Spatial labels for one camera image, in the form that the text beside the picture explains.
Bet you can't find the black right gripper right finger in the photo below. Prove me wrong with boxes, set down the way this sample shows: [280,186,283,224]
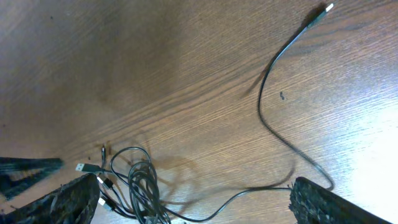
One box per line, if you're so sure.
[289,177,389,224]

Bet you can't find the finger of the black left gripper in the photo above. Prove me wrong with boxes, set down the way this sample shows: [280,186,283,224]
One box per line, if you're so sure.
[1,157,63,200]

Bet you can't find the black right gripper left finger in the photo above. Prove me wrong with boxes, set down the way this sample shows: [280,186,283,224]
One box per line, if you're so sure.
[1,173,100,224]

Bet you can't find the long black USB cable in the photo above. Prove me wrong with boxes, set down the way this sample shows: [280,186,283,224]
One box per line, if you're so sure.
[161,2,335,223]

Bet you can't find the black USB cable bundle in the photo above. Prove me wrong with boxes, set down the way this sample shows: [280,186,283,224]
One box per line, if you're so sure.
[75,144,172,224]

